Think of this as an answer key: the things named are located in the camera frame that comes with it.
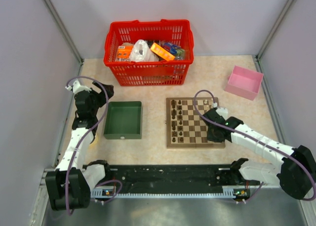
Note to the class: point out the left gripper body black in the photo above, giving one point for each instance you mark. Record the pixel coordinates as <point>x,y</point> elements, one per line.
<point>98,100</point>

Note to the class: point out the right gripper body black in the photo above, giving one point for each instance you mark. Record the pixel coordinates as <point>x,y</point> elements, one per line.
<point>212,135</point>

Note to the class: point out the wooden chess board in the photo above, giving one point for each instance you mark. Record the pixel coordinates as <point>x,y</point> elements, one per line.
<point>185,129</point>

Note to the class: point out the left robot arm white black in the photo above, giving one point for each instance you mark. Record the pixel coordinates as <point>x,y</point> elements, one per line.
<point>69,186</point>

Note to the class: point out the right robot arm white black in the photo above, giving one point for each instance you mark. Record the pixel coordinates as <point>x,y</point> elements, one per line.
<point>293,169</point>

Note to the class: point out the green plastic tray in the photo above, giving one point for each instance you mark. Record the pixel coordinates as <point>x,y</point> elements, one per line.
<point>124,121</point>

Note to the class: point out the tape roll blue label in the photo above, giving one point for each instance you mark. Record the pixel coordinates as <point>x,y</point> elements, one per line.
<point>96,139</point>

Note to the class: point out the orange white packet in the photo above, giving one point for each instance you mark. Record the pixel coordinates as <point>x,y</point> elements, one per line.
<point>123,53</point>

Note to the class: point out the white plastic bag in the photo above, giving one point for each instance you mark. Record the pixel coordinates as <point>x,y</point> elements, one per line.
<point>142,53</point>

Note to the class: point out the pink open box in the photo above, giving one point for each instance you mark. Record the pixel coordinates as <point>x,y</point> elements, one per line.
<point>244,83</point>

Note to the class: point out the orange box in basket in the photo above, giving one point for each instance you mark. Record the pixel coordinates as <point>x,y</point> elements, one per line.
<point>161,52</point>

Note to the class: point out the blue snack packet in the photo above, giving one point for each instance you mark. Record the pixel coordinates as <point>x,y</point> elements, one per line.
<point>172,48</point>

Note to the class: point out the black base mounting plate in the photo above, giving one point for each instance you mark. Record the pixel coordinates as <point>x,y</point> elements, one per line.
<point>181,190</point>

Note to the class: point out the red plastic shopping basket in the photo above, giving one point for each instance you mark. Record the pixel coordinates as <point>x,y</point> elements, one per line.
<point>131,73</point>

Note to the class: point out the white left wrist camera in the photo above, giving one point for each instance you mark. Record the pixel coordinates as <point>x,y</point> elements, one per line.
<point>77,87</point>

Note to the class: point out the aluminium frame rail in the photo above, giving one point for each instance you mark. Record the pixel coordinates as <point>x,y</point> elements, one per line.
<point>179,176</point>

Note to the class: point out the grey slotted cable duct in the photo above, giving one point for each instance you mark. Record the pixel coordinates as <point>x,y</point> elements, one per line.
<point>103,193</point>

